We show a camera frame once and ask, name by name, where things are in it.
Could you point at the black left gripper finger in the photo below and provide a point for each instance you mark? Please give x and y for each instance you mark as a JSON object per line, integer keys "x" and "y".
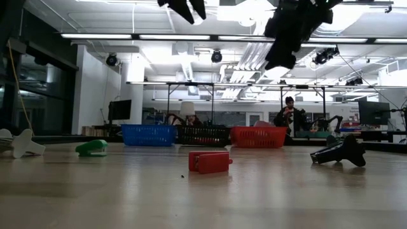
{"x": 178, "y": 8}
{"x": 198, "y": 8}

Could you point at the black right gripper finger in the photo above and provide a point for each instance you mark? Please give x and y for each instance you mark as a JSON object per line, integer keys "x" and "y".
{"x": 271, "y": 28}
{"x": 283, "y": 57}

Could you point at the pink tape roll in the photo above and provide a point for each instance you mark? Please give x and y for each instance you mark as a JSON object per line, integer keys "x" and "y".
{"x": 264, "y": 124}

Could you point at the green mini stapler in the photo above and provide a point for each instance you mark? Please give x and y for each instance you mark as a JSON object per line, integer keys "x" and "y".
{"x": 92, "y": 147}

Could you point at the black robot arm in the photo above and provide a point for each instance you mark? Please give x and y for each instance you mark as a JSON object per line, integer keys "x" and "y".
{"x": 332, "y": 119}
{"x": 173, "y": 117}

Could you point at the dark grey staple remover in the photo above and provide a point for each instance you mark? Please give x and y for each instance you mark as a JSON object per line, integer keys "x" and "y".
{"x": 349, "y": 151}

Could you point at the red mini stapler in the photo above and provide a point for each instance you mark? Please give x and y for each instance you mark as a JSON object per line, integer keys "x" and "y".
{"x": 210, "y": 163}

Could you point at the long white light strip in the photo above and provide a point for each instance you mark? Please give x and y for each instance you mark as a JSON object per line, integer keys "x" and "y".
{"x": 175, "y": 37}
{"x": 391, "y": 40}
{"x": 95, "y": 36}
{"x": 245, "y": 37}
{"x": 337, "y": 40}

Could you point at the black round spotlight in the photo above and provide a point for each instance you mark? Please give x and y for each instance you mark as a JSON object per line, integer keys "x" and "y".
{"x": 112, "y": 59}
{"x": 216, "y": 56}
{"x": 324, "y": 56}

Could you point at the person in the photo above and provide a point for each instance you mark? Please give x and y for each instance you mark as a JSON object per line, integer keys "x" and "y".
{"x": 287, "y": 116}
{"x": 190, "y": 120}

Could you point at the red plastic basket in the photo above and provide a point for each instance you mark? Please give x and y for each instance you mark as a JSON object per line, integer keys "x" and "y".
{"x": 257, "y": 137}

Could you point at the stack of coloured boxes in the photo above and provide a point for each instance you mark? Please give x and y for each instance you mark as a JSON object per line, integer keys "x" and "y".
{"x": 349, "y": 126}

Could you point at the white lampshade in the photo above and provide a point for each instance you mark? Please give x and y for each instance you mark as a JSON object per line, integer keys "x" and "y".
{"x": 187, "y": 108}

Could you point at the black computer monitor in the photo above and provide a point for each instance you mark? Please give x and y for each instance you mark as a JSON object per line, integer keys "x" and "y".
{"x": 120, "y": 110}
{"x": 373, "y": 113}

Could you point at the black plastic basket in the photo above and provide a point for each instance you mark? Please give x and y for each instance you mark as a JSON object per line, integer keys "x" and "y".
{"x": 203, "y": 136}

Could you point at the blue plastic basket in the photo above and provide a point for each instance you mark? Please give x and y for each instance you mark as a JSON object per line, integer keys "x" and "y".
{"x": 147, "y": 135}

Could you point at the stack of books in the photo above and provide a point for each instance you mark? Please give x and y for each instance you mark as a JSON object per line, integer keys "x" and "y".
{"x": 95, "y": 131}

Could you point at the black metal rig frame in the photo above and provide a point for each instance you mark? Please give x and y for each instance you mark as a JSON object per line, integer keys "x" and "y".
{"x": 324, "y": 98}
{"x": 190, "y": 84}

